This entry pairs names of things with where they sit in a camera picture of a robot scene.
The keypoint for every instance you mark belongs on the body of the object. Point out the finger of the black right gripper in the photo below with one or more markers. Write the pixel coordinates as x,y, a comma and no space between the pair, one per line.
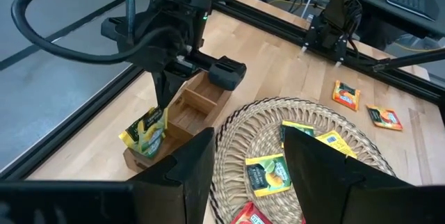
226,74
111,28

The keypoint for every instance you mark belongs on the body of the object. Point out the green yellow tea packet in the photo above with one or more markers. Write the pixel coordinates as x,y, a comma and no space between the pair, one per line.
299,126
267,174
146,137

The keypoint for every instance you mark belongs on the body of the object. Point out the black aluminium table frame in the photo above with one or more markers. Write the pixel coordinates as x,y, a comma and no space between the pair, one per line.
278,28

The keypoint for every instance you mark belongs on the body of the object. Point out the orange tea packet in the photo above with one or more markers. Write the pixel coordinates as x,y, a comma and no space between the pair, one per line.
346,95
384,117

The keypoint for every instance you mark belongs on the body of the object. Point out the round woven placemat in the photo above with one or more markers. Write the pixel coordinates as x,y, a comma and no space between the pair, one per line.
250,130

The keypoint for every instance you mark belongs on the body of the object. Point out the red tea packet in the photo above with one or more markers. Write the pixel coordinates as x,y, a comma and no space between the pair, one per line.
250,217

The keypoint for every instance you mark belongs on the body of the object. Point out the dark grey desk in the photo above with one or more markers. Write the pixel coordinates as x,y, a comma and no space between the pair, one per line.
375,6

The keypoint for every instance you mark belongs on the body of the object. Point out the wooden organizer box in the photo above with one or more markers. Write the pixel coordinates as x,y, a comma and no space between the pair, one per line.
194,100

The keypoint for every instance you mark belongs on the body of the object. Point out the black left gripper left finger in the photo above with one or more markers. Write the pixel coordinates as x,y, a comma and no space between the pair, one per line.
167,199

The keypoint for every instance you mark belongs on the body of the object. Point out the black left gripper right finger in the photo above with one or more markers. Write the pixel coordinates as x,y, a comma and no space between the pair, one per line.
340,196

